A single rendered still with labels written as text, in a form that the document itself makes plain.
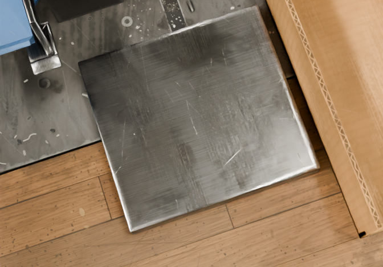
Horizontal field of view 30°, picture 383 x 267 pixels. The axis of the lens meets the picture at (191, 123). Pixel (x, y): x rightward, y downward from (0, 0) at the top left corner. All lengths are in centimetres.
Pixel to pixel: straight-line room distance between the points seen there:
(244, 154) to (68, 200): 16
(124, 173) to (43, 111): 10
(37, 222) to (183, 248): 13
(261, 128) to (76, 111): 17
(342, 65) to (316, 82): 8
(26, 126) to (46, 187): 6
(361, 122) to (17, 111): 31
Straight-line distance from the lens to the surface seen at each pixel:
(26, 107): 66
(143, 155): 61
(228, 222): 62
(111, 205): 63
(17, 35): 59
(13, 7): 60
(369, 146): 64
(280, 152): 61
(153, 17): 67
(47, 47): 58
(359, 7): 68
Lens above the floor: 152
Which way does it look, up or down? 75 degrees down
